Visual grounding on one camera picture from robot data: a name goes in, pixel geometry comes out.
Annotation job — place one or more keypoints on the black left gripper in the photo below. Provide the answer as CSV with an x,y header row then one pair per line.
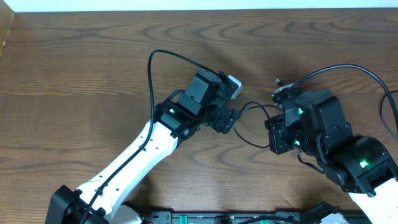
x,y
227,121

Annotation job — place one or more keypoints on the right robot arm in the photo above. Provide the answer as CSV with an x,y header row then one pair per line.
x,y
313,122

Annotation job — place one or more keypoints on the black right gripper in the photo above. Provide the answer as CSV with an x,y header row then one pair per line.
x,y
279,145

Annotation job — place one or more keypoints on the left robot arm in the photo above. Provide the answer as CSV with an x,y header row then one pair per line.
x,y
176,119

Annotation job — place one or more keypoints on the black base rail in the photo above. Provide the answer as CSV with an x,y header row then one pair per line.
x,y
323,213

